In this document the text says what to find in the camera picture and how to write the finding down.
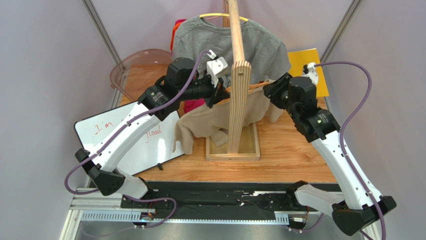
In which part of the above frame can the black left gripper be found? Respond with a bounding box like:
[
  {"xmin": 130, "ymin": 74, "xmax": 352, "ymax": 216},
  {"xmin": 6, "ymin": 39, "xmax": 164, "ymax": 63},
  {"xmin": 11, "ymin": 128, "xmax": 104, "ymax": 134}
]
[{"xmin": 178, "ymin": 71, "xmax": 232, "ymax": 109}]

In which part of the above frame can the beige t shirt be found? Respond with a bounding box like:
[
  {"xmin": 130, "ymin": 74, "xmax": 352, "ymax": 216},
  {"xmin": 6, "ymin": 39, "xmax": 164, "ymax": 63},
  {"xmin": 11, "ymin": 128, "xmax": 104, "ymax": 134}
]
[{"xmin": 174, "ymin": 87, "xmax": 284, "ymax": 155}]

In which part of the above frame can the orange plastic hanger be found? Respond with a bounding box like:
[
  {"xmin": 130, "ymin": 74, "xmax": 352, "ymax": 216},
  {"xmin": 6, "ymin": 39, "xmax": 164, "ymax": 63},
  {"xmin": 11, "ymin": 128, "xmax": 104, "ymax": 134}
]
[{"xmin": 224, "ymin": 79, "xmax": 270, "ymax": 95}]

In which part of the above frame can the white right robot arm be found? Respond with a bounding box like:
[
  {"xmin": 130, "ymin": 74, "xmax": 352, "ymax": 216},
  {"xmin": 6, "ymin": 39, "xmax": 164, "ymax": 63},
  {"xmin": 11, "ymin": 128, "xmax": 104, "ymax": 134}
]
[{"xmin": 263, "ymin": 73, "xmax": 397, "ymax": 236}]

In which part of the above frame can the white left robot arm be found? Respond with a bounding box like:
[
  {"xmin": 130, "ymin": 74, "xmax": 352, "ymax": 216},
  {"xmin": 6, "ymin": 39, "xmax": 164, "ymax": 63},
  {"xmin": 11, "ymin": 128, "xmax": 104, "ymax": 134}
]
[{"xmin": 74, "ymin": 56, "xmax": 230, "ymax": 199}]

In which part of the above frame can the grey t shirt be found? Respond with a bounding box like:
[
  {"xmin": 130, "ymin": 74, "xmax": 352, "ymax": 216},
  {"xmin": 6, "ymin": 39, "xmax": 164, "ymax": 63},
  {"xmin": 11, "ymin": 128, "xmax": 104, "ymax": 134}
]
[{"xmin": 171, "ymin": 16, "xmax": 291, "ymax": 85}]

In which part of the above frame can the yellow plastic hanger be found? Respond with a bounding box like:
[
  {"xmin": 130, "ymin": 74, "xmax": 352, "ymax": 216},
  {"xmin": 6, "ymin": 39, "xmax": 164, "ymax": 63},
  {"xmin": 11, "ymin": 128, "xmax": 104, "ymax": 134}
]
[{"xmin": 199, "ymin": 13, "xmax": 249, "ymax": 23}]

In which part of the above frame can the pink cloth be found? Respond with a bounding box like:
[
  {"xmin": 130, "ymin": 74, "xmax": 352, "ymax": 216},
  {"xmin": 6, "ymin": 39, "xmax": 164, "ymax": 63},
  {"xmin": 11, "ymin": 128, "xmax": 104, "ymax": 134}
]
[{"xmin": 175, "ymin": 19, "xmax": 205, "ymax": 114}]

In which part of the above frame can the wooden clothes rack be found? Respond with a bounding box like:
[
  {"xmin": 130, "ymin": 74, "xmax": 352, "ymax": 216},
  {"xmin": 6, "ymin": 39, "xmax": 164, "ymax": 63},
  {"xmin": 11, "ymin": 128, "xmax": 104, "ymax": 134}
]
[{"xmin": 205, "ymin": 0, "xmax": 260, "ymax": 161}]

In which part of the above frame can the orange cloth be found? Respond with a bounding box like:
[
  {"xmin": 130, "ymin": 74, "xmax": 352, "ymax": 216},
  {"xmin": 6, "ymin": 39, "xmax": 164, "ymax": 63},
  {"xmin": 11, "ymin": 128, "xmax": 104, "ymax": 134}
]
[{"xmin": 170, "ymin": 21, "xmax": 182, "ymax": 51}]

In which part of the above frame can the clear pink plastic bowl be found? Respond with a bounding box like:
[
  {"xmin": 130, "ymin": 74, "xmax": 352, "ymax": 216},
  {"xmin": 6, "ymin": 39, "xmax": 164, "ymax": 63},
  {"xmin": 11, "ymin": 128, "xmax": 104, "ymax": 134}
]
[{"xmin": 109, "ymin": 48, "xmax": 172, "ymax": 102}]

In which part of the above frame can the white board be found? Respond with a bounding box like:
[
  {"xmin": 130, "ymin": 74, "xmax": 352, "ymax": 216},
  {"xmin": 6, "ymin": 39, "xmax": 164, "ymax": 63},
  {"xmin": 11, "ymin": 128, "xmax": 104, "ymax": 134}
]
[{"xmin": 74, "ymin": 102, "xmax": 184, "ymax": 175}]

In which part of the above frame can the black marker cap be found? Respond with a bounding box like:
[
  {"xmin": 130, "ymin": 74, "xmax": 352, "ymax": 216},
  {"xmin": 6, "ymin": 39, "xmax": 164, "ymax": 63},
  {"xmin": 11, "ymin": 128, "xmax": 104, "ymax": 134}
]
[{"xmin": 157, "ymin": 163, "xmax": 164, "ymax": 171}]

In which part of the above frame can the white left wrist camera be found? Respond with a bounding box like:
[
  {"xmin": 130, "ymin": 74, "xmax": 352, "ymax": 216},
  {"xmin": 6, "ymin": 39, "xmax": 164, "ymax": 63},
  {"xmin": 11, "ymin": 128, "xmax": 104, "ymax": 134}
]
[{"xmin": 206, "ymin": 56, "xmax": 231, "ymax": 88}]

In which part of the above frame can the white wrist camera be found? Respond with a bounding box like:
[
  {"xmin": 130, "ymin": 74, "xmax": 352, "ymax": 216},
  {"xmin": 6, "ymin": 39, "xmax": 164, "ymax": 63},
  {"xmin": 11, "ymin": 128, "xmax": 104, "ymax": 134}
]
[
  {"xmin": 301, "ymin": 62, "xmax": 319, "ymax": 85},
  {"xmin": 206, "ymin": 56, "xmax": 231, "ymax": 88}
]

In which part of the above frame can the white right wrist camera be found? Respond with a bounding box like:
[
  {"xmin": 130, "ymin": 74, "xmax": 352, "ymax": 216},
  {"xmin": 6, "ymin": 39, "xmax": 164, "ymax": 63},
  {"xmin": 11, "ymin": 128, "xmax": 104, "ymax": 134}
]
[{"xmin": 301, "ymin": 62, "xmax": 319, "ymax": 85}]

